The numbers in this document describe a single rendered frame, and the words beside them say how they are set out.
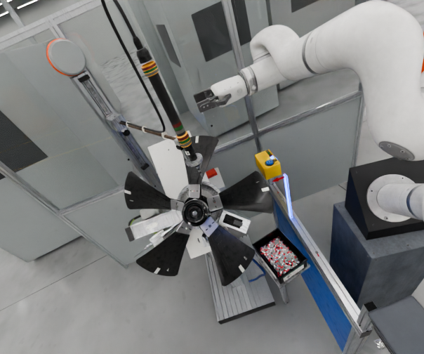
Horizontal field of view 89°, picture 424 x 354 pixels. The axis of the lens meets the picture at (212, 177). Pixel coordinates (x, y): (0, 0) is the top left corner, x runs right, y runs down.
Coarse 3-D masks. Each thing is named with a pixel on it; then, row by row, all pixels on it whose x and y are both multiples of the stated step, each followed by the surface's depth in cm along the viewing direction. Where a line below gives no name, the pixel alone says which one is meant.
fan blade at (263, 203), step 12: (252, 180) 104; (264, 180) 103; (228, 192) 103; (240, 192) 101; (252, 192) 100; (264, 192) 99; (228, 204) 98; (240, 204) 97; (252, 204) 97; (264, 204) 96
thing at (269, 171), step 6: (258, 156) 133; (264, 156) 131; (258, 162) 131; (264, 162) 127; (276, 162) 124; (264, 168) 124; (270, 168) 124; (276, 168) 125; (264, 174) 128; (270, 174) 127; (276, 174) 128
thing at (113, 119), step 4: (112, 112) 121; (116, 112) 121; (108, 116) 120; (112, 116) 118; (116, 116) 116; (120, 116) 116; (108, 120) 116; (112, 120) 114; (116, 120) 115; (120, 120) 116; (124, 120) 118; (112, 124) 116; (116, 124) 116; (120, 124) 117; (112, 128) 121; (116, 128) 116; (120, 128) 118
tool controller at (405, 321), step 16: (400, 304) 51; (416, 304) 49; (384, 320) 50; (400, 320) 49; (416, 320) 48; (384, 336) 49; (400, 336) 48; (416, 336) 46; (400, 352) 46; (416, 352) 45
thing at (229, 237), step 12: (216, 228) 102; (216, 240) 99; (228, 240) 103; (240, 240) 106; (216, 252) 97; (228, 252) 99; (240, 252) 102; (252, 252) 105; (216, 264) 96; (228, 264) 98; (240, 264) 100; (228, 276) 96
